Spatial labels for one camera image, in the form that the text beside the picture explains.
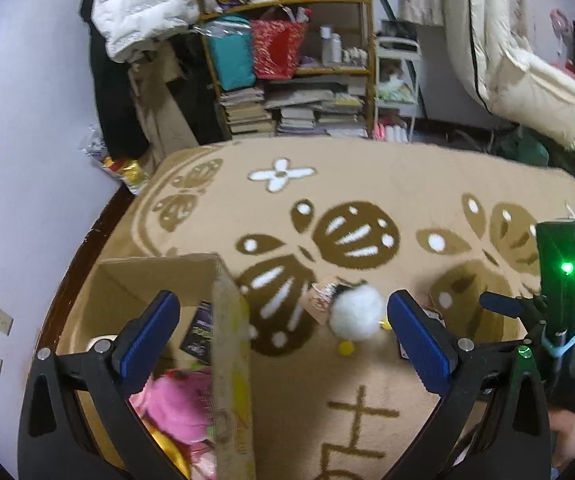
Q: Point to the white pompom plush toy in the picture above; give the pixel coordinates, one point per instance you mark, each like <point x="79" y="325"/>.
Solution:
<point x="357" y="312"/>

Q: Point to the cream duvet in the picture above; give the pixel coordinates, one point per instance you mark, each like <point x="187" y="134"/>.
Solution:
<point x="517" y="70"/>

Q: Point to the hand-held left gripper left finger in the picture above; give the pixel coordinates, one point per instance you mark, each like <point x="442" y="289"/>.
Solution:
<point x="152" y="330"/>

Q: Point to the black coat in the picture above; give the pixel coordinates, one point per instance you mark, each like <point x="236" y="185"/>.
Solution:
<point x="114" y="110"/>

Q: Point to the dark hanging clothes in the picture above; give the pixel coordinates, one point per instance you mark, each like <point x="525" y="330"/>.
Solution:
<point x="197" y="100"/>

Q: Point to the white bottle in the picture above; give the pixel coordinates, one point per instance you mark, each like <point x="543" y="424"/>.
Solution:
<point x="337" y="49"/>
<point x="326" y="45"/>

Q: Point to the dark wooden bed frame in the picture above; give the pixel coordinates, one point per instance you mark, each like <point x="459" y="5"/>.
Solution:
<point x="79" y="260"/>

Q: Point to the white metal cart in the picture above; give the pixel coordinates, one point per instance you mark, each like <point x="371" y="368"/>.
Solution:
<point x="397" y="45"/>

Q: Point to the small black packet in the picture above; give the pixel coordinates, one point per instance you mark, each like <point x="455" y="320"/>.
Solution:
<point x="200" y="332"/>

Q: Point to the wide pile of books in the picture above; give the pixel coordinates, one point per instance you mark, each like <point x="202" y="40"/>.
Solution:
<point x="312" y="110"/>

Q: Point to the white puffer jacket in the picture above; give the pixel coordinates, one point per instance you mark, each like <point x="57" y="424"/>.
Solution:
<point x="137" y="5"/>

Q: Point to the wooden shelf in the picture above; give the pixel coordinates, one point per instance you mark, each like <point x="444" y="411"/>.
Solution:
<point x="287" y="5"/>

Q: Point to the red patterned bag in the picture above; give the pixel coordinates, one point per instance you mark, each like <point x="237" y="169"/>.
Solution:
<point x="275" y="50"/>

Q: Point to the pink plush toy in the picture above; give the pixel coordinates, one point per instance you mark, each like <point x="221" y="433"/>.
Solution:
<point x="177" y="405"/>

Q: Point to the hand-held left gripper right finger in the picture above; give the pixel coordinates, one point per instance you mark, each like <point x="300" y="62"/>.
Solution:
<point x="417" y="340"/>

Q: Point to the brown cardboard box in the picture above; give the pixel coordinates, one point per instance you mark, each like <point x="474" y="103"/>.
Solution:
<point x="232" y="360"/>

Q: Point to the beige coat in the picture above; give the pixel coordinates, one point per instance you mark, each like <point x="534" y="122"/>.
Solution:
<point x="157" y="115"/>

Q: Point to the dark green bag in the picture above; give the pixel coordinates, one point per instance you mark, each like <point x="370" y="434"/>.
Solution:
<point x="522" y="147"/>

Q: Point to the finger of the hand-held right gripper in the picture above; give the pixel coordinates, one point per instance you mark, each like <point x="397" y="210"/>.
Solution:
<point x="500" y="302"/>

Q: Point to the narrow stack of books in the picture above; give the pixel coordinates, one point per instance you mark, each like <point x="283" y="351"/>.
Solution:
<point x="247" y="112"/>

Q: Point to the row of pink white bottles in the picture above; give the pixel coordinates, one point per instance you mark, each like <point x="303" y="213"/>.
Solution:
<point x="392" y="133"/>

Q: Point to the clear plastic snack bag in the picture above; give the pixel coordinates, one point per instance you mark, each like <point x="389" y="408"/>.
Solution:
<point x="127" y="172"/>

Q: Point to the pale green packets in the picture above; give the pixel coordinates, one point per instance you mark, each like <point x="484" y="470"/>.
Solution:
<point x="392" y="92"/>

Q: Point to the yellow plush toy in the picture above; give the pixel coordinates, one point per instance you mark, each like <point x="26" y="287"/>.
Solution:
<point x="170" y="452"/>

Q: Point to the teal bag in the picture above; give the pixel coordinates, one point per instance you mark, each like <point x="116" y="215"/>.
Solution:
<point x="230" y="60"/>

